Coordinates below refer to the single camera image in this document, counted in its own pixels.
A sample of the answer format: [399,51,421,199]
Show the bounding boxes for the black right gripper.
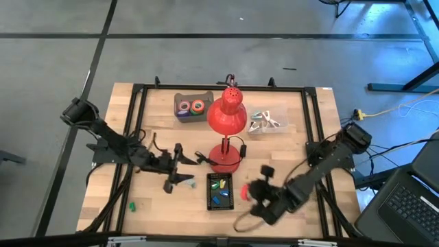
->
[247,178,296,226]

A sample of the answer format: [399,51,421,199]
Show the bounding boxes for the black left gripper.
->
[150,143,199,195]

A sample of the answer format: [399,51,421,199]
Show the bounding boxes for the black slotted plastic basket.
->
[206,172,235,211]

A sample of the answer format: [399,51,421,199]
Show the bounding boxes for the grey plastic bin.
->
[174,91,215,124]

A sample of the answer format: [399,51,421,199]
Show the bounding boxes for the clear plastic container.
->
[245,102,289,134]

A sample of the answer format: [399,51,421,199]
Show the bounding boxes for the red desk lamp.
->
[206,86,248,174]

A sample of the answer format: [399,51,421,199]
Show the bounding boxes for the dark blue desk foot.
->
[353,163,412,190]

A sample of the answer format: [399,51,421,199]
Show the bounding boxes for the black laptop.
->
[354,131,439,245]

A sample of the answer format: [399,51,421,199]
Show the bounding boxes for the black crossbar silver brackets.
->
[0,231,439,247]

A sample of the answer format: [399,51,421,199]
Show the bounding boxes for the grey furniture foot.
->
[0,145,27,165]

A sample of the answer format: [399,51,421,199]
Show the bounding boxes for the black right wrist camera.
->
[260,165,276,179]

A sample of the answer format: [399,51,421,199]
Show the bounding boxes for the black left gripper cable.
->
[150,132,169,154]

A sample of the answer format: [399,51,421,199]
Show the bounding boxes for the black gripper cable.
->
[233,211,267,233]
[150,132,169,154]

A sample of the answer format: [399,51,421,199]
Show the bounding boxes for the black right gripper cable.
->
[233,211,267,233]

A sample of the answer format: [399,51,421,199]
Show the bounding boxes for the black lamp cord with switch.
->
[194,135,248,168]

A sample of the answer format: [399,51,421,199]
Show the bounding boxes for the black aluminium table frame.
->
[77,75,361,241]

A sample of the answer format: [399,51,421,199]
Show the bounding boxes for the small black cable mount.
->
[216,73,239,86]

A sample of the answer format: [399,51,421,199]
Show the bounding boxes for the black arm power cables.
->
[346,137,439,176]

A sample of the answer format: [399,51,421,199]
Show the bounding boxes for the yellow extension cord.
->
[355,87,439,121]

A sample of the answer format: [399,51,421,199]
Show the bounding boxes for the dark metal desk frame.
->
[318,0,439,94]

